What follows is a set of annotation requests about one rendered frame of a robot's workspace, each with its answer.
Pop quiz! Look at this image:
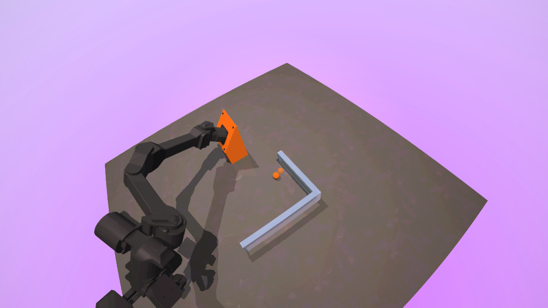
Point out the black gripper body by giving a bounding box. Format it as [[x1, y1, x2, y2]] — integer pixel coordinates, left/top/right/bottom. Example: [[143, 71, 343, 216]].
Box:
[[95, 249, 182, 308]]

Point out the clear l-shaped low wall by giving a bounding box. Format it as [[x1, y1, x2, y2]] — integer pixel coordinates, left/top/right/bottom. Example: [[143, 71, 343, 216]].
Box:
[[244, 155, 321, 251]]

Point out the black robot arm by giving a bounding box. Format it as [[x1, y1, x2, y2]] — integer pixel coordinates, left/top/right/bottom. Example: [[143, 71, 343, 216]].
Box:
[[94, 121, 228, 308]]

